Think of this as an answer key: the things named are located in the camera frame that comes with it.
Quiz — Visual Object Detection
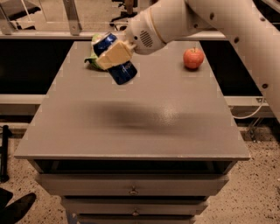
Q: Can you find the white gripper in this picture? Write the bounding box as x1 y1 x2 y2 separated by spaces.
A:
96 8 165 70

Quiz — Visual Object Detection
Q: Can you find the blue pepsi can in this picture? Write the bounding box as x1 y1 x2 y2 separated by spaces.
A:
94 32 137 85

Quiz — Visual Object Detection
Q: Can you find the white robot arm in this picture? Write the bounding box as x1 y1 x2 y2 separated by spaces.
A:
97 0 280 120

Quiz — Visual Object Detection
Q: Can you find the green chip bag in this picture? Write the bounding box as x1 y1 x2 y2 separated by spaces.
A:
84 33 103 71

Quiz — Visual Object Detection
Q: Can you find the black office chair base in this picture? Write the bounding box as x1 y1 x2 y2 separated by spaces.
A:
109 0 138 27

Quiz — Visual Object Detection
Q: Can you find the red apple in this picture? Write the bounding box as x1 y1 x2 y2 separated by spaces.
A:
183 47 205 69

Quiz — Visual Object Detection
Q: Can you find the black bench seat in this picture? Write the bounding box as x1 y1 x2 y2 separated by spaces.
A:
0 0 41 30

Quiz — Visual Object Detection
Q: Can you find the grey drawer cabinet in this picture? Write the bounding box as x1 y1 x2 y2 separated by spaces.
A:
15 41 249 224

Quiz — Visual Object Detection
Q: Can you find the top drawer knob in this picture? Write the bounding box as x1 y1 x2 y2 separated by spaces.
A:
129 187 138 196

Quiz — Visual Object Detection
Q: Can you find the drawer knob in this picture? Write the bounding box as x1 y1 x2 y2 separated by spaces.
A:
131 208 140 217
129 187 138 196

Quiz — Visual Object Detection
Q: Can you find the black pole stand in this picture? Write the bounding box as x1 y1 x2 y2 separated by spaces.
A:
0 125 12 183

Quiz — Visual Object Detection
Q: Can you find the metal railing frame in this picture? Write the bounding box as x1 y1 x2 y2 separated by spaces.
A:
0 0 228 41

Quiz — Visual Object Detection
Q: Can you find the white cable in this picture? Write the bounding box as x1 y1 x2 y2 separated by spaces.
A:
231 95 266 120

